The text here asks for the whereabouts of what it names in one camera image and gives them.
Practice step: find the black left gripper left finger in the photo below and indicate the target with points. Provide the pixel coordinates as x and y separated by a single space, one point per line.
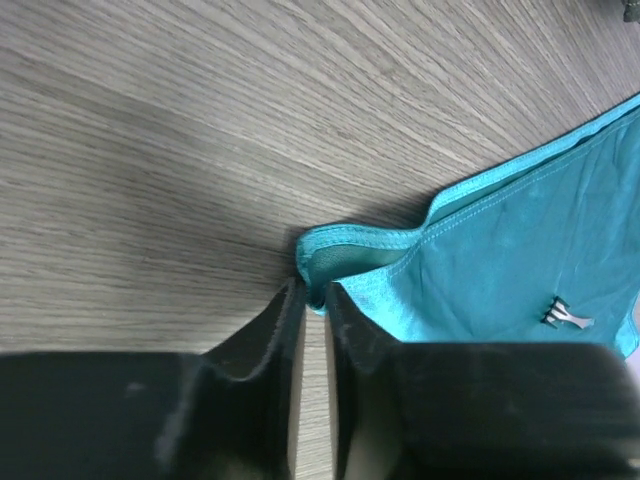
229 413

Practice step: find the teal satin napkin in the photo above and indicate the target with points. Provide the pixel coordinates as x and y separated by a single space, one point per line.
495 249

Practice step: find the silver metal fork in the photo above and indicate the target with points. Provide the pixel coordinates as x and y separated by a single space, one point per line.
559 313

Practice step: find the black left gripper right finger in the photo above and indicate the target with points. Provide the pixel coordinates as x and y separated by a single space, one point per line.
475 410

